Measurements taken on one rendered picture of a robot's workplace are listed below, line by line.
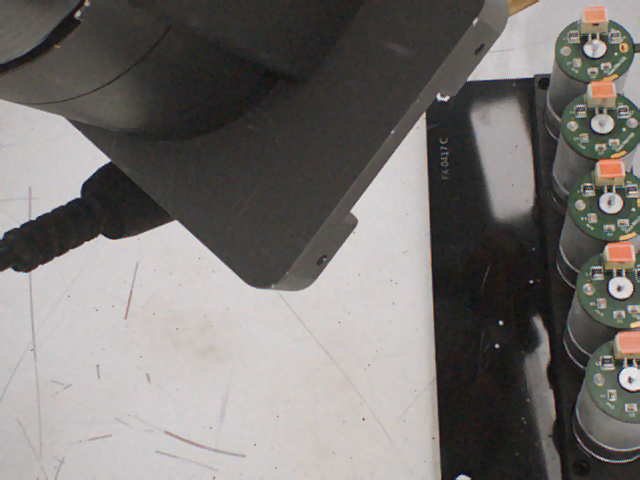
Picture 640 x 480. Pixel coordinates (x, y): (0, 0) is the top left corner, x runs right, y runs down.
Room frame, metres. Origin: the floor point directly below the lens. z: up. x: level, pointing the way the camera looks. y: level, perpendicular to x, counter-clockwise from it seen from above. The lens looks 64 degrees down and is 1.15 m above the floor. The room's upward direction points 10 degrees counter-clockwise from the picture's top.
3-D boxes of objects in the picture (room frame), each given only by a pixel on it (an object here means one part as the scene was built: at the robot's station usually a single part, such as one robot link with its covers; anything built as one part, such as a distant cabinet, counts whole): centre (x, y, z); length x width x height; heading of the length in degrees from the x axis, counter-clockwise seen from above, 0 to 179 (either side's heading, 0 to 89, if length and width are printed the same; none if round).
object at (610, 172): (0.17, -0.09, 0.82); 0.01 x 0.01 x 0.01; 81
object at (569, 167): (0.19, -0.09, 0.79); 0.02 x 0.02 x 0.05
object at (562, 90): (0.22, -0.10, 0.79); 0.02 x 0.02 x 0.05
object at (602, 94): (0.20, -0.09, 0.82); 0.01 x 0.01 x 0.01; 81
